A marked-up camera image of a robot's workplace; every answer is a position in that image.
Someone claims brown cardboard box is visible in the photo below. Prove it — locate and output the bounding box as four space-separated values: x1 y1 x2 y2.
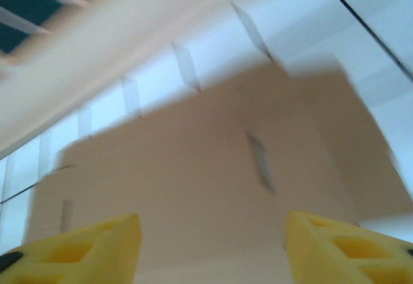
24 53 413 284

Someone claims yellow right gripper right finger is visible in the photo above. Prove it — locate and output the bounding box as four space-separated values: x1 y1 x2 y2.
283 210 413 284

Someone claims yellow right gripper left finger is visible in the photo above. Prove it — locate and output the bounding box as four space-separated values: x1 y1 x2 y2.
0 212 142 284

